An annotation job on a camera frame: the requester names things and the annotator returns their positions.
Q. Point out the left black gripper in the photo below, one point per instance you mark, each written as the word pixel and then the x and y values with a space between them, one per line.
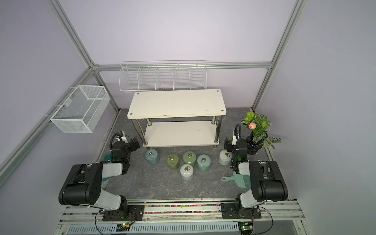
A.
pixel 134 148

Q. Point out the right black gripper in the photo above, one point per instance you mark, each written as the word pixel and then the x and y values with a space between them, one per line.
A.
pixel 228 145

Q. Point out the small white tea canister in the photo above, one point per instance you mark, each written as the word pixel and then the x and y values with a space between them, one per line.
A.
pixel 225 157

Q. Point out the small blue tea canister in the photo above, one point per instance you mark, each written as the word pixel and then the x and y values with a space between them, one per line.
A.
pixel 152 157

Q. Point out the large light blue tea canister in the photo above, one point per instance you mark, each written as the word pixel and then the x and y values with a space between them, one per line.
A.
pixel 204 163

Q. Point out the large green tea canister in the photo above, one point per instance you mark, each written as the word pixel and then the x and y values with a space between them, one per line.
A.
pixel 190 158

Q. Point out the small green tea canister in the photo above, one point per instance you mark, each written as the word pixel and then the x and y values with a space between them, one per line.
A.
pixel 173 162

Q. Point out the large white tea canister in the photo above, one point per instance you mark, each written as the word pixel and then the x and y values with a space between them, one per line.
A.
pixel 187 172

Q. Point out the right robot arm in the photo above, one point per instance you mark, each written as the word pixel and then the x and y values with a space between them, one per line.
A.
pixel 265 178

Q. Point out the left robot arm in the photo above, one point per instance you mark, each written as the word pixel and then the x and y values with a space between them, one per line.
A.
pixel 83 185

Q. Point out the white two-tier shelf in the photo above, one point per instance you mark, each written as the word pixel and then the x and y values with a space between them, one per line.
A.
pixel 178 118

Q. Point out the green rubber glove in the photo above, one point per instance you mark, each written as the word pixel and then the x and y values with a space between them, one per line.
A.
pixel 108 158

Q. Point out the potted plant with pink flower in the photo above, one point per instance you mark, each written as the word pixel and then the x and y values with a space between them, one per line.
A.
pixel 259 126

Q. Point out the white mesh basket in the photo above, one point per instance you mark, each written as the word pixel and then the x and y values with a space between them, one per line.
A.
pixel 82 109

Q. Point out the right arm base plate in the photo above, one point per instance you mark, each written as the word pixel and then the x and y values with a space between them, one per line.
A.
pixel 233 211

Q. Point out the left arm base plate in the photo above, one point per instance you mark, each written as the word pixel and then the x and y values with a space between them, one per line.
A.
pixel 133 213

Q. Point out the white wire divided basket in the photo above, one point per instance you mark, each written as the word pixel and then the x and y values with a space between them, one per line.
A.
pixel 162 75

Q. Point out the white slotted cable duct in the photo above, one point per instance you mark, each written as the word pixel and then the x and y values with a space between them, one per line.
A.
pixel 153 228

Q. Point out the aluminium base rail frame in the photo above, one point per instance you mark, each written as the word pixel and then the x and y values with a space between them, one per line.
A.
pixel 284 217

